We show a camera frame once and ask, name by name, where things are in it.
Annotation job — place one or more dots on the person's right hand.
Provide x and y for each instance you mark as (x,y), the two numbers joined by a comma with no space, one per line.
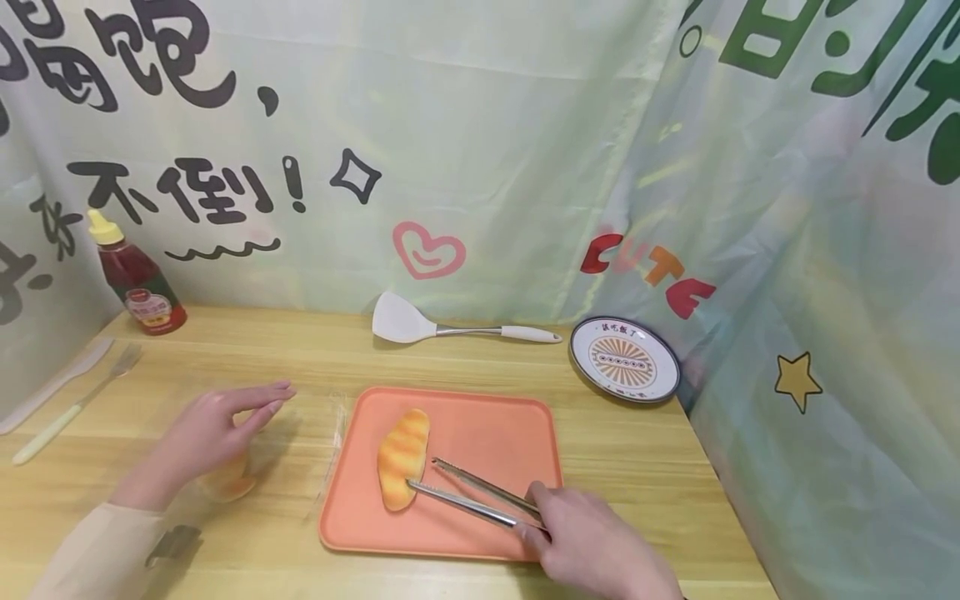
(607,554)

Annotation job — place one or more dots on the person's left hand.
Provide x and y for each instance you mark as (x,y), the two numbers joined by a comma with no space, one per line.
(195,437)

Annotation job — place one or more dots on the person's left fingers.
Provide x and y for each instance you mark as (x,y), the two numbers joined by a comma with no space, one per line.
(262,404)

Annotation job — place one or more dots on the person's right index finger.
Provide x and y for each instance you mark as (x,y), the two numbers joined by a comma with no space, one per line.
(559,502)

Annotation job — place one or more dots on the person's right thumb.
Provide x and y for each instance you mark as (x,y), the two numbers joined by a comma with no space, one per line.
(534,546)

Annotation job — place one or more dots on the metal tongs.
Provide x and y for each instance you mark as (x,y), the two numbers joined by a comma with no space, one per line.
(465,503)

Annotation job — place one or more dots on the person's left forearm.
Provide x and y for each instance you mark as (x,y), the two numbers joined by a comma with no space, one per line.
(97,554)

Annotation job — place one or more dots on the clear plastic bag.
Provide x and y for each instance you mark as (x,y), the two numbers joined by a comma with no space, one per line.
(315,450)

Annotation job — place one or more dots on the orange rectangular tray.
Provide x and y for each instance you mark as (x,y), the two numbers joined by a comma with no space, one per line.
(487,425)

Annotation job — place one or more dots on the striped bread roll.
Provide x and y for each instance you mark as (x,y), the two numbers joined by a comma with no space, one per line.
(403,458)

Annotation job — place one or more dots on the round plate with sunburst print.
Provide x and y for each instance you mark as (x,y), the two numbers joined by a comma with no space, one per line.
(624,360)

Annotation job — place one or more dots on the white spatula with metal neck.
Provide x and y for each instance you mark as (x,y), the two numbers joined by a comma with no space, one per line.
(401,318)

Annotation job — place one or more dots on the red ketchup bottle yellow cap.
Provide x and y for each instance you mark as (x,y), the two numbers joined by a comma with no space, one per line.
(142,287)

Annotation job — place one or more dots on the white plastic knife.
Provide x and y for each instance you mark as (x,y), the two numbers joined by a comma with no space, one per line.
(52,385)

